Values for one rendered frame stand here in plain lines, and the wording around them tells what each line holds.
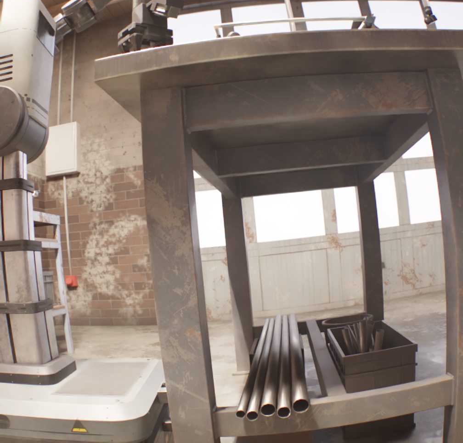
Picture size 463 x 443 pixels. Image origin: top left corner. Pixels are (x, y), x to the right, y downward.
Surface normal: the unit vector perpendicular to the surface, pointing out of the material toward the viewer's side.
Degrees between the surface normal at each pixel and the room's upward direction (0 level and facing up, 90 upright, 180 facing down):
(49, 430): 90
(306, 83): 90
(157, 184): 90
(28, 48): 95
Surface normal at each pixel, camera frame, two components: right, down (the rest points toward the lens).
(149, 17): 0.66, -0.14
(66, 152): -0.12, -0.09
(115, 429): 0.19, -0.12
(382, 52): 0.09, 0.99
